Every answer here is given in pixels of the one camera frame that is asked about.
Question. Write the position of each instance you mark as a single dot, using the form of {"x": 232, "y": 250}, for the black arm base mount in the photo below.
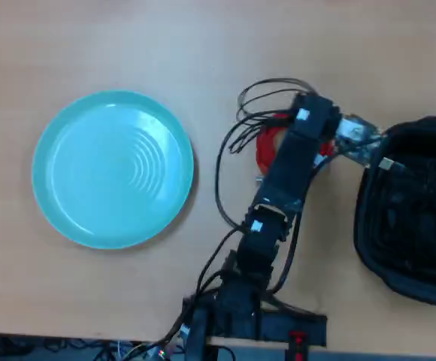
{"x": 297, "y": 327}

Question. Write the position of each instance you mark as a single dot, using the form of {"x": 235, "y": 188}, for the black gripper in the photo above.
{"x": 331, "y": 126}

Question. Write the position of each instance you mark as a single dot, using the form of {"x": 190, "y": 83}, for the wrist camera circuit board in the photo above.
{"x": 357, "y": 137}

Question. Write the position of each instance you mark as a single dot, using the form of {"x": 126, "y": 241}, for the red table clamp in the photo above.
{"x": 298, "y": 346}

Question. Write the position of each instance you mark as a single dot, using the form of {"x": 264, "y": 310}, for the black storage case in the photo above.
{"x": 368, "y": 244}

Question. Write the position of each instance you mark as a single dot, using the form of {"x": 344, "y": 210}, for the green round bowl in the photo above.
{"x": 101, "y": 176}

